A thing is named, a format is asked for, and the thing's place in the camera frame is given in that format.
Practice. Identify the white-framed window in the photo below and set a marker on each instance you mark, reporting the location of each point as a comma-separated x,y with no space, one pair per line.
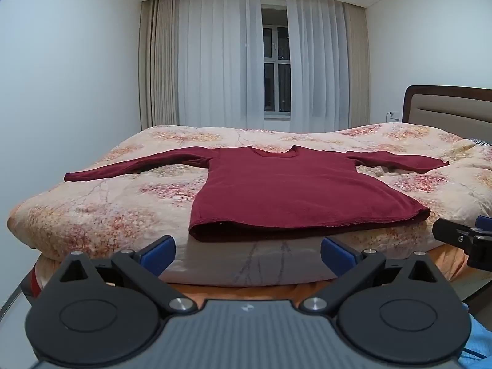
276,69

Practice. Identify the brown padded bed headboard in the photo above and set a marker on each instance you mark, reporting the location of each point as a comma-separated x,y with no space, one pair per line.
446,109

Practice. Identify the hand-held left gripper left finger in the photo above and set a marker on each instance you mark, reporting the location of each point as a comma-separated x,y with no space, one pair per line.
158,254

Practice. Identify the dark red long-sleeved sweater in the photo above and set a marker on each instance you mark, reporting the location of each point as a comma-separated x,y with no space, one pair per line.
292,188

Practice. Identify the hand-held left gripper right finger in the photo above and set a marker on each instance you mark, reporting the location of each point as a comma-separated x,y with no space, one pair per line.
338,255

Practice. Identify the checked pillow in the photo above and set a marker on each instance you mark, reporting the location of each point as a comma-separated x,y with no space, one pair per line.
482,141

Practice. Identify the light blue cloth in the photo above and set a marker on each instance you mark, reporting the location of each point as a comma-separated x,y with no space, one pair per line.
478,338

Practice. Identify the white sheer curtain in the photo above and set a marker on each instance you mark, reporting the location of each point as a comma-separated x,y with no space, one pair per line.
219,65
315,65

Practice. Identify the floral quilt bed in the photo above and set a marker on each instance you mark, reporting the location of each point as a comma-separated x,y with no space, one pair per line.
127,196

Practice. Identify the white wall outlet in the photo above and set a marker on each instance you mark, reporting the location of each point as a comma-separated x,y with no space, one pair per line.
394,115

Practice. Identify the orange bed sheet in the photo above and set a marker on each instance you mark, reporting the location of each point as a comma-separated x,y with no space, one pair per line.
238,294

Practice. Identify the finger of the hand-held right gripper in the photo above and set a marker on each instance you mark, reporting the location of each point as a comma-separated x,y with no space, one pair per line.
451,232
485,223

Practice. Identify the beige curtain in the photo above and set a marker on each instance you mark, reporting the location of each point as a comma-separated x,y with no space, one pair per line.
357,65
159,65

